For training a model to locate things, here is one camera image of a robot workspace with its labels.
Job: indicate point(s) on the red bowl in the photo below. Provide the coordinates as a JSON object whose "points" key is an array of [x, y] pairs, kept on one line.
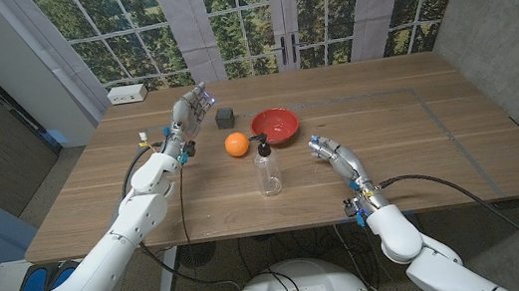
{"points": [[275, 124]]}

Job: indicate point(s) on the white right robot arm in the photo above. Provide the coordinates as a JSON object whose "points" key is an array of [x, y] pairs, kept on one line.
{"points": [[403, 242]]}

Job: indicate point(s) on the white power strip box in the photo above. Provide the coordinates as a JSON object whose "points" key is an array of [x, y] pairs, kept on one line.
{"points": [[127, 94]]}

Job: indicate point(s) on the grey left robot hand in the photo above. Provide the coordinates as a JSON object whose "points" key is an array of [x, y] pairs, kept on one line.
{"points": [[183, 120]]}

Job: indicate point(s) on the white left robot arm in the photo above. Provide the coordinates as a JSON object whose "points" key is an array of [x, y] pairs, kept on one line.
{"points": [[117, 244]]}

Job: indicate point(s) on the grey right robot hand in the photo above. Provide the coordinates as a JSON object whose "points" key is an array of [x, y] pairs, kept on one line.
{"points": [[350, 166]]}

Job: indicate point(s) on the dark grey block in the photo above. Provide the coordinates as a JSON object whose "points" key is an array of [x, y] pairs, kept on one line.
{"points": [[225, 119]]}

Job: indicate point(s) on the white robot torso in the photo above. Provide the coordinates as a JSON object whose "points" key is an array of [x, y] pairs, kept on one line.
{"points": [[298, 286]]}

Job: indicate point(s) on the white table leg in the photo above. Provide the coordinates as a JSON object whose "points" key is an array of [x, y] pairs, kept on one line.
{"points": [[166, 278]]}

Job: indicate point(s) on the black round floor fan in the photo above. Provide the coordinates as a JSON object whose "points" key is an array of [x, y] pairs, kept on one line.
{"points": [[197, 254]]}

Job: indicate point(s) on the orange fruit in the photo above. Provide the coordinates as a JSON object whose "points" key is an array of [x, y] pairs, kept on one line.
{"points": [[236, 144]]}

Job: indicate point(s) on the blue foot pedal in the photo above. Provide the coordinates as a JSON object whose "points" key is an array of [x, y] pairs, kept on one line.
{"points": [[63, 277], [34, 283]]}

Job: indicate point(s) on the clear pump dispenser bottle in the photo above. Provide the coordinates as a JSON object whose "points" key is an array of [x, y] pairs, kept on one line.
{"points": [[268, 174]]}

